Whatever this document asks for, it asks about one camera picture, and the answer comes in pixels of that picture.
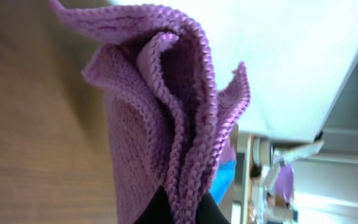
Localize purple cloth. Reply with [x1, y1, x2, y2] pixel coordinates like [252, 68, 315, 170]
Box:
[219, 138, 236, 165]
[51, 1, 250, 223]

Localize blue cloth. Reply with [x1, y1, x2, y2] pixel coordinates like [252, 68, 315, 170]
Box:
[209, 160, 236, 204]

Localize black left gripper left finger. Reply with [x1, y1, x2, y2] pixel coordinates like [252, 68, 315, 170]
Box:
[134, 186, 174, 224]

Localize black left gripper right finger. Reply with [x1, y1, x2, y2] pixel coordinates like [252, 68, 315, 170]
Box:
[196, 193, 230, 224]

